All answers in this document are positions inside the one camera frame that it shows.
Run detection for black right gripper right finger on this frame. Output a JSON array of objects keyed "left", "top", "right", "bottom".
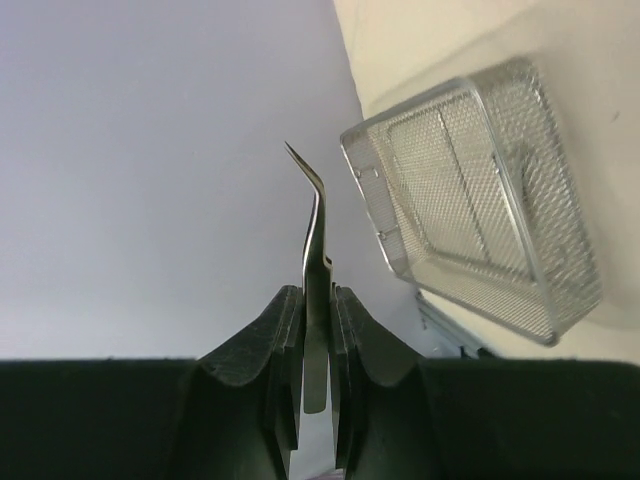
[{"left": 330, "top": 287, "right": 639, "bottom": 479}]

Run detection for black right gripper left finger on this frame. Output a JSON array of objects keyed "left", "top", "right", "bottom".
[{"left": 1, "top": 285, "right": 304, "bottom": 479}]

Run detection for steel forceps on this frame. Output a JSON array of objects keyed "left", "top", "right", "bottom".
[{"left": 285, "top": 144, "right": 333, "bottom": 414}]

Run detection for wire mesh instrument tray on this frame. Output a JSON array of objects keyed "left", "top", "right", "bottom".
[{"left": 340, "top": 57, "right": 603, "bottom": 345}]

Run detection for beige cloth wrap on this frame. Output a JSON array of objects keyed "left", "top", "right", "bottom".
[{"left": 335, "top": 1, "right": 639, "bottom": 364}]

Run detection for aluminium front rail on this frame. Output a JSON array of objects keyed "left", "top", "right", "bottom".
[{"left": 416, "top": 292, "right": 496, "bottom": 359}]

